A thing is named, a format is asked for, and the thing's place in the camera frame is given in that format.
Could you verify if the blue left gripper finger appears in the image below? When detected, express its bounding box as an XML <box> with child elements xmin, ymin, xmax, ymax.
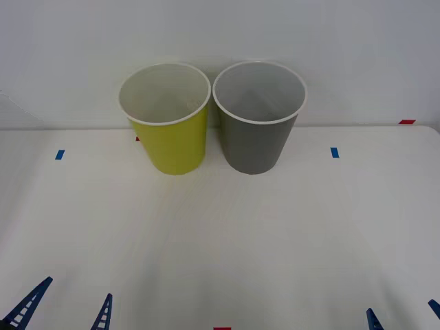
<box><xmin>0</xmin><ymin>276</ymin><xmax>54</xmax><ymax>330</ymax></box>
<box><xmin>89</xmin><ymin>293</ymin><xmax>113</xmax><ymax>330</ymax></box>

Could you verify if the yellow-green plastic bin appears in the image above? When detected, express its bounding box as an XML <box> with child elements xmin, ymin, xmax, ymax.
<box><xmin>118</xmin><ymin>61</ymin><xmax>212</xmax><ymax>177</ymax></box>

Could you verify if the grey plastic bin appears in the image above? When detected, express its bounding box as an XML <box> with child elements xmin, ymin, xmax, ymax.
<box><xmin>212</xmin><ymin>60</ymin><xmax>307</xmax><ymax>175</ymax></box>

